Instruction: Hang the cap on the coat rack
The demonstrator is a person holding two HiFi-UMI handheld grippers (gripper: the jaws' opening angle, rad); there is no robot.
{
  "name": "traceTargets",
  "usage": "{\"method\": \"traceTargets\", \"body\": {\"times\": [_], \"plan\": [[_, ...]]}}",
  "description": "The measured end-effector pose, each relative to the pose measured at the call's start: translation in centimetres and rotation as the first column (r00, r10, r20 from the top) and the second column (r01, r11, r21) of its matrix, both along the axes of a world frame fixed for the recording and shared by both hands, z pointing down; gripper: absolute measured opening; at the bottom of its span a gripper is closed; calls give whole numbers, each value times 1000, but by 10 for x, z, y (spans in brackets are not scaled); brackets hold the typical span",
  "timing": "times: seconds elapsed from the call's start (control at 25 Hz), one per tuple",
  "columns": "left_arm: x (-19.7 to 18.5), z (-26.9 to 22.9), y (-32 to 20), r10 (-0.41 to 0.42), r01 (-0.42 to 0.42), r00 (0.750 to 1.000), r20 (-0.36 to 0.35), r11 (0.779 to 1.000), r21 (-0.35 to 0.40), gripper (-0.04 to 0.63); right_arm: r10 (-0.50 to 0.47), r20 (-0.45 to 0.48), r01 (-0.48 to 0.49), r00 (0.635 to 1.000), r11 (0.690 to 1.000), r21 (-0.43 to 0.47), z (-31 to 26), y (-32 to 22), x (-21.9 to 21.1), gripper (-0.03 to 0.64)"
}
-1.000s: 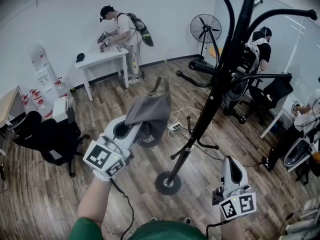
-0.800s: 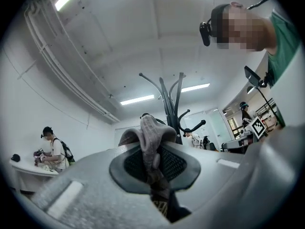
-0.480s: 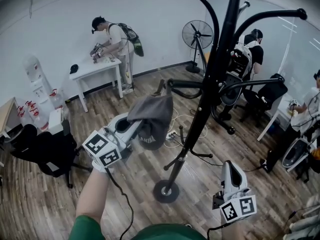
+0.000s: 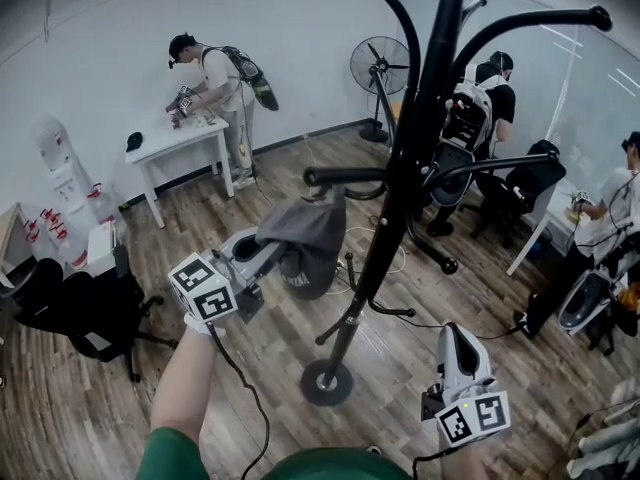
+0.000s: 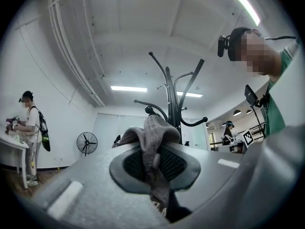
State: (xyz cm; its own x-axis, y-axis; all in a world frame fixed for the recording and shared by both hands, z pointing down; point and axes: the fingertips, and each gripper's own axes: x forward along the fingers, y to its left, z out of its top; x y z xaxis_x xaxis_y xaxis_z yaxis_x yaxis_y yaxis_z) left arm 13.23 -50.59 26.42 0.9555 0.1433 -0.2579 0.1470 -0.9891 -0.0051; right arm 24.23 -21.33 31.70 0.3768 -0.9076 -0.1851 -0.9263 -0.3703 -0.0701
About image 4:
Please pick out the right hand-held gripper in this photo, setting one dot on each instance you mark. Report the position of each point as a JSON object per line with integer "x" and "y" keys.
{"x": 475, "y": 415}

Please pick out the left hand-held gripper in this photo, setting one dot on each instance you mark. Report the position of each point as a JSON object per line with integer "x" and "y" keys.
{"x": 205, "y": 290}

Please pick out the grey baseball cap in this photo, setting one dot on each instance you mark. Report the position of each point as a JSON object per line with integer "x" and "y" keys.
{"x": 305, "y": 238}

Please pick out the black coat rack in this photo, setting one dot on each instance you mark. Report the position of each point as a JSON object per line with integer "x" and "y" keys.
{"x": 425, "y": 93}

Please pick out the person's left forearm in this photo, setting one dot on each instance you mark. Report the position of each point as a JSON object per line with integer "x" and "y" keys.
{"x": 185, "y": 383}

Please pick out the person's right forearm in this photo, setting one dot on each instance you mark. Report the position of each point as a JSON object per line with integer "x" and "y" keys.
{"x": 467, "y": 463}

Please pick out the black floor fan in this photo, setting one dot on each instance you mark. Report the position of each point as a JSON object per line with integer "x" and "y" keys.
{"x": 380, "y": 68}

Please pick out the white table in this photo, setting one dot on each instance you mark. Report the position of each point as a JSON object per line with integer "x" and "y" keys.
{"x": 175, "y": 140}

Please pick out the white grey backpack rig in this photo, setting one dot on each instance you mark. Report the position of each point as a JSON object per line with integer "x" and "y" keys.
{"x": 460, "y": 143}
{"x": 582, "y": 303}

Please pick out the black cap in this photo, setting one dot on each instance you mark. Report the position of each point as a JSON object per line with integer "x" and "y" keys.
{"x": 134, "y": 141}

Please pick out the person's green shirt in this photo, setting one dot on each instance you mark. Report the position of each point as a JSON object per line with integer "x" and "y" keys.
{"x": 280, "y": 463}

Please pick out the white desk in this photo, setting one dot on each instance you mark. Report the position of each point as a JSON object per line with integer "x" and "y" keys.
{"x": 550, "y": 218}

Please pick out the clear water jug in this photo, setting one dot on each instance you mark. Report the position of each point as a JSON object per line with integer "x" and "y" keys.
{"x": 102, "y": 203}

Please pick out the black office chair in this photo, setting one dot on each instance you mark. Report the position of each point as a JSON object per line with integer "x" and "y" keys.
{"x": 530, "y": 183}
{"x": 100, "y": 308}

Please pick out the white water dispenser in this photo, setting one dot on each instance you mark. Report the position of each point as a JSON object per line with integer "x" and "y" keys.
{"x": 60, "y": 168}

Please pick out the light wooden desk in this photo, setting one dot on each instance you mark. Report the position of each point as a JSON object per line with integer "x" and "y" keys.
{"x": 12, "y": 238}

